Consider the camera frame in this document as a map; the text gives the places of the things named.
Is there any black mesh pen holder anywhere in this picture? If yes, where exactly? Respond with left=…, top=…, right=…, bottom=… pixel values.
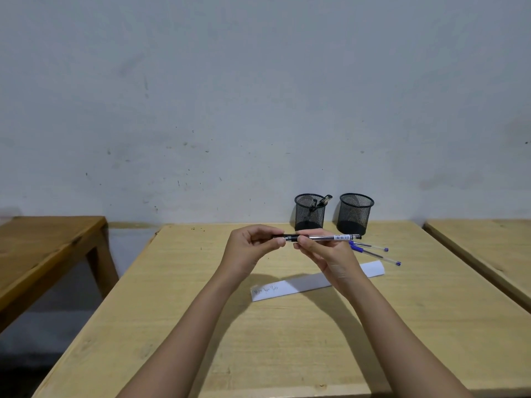
left=295, top=193, right=329, bottom=232
left=336, top=193, right=375, bottom=236

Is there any light wooden side table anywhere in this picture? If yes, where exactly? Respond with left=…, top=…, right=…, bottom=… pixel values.
left=423, top=219, right=531, bottom=315

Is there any dark brown wooden table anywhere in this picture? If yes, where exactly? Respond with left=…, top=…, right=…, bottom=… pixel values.
left=0, top=216, right=119, bottom=333

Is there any white paper strip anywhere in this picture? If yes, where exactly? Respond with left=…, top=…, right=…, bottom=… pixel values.
left=251, top=260, right=386, bottom=302

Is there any person's right hand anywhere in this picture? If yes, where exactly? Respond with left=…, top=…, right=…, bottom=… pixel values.
left=293, top=229, right=367, bottom=297

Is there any person's right forearm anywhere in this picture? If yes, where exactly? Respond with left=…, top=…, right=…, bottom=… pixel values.
left=339, top=274, right=474, bottom=398

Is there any person's left forearm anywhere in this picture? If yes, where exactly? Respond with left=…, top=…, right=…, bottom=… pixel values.
left=117, top=265, right=249, bottom=398

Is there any person's left hand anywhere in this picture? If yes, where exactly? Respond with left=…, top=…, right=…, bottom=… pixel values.
left=220, top=224, right=287, bottom=281

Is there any blue ballpoint pen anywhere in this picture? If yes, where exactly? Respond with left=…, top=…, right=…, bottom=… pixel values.
left=349, top=240, right=389, bottom=252
left=350, top=245, right=402, bottom=267

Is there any clear black gel pen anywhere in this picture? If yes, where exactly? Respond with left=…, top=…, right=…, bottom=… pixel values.
left=272, top=234, right=362, bottom=242

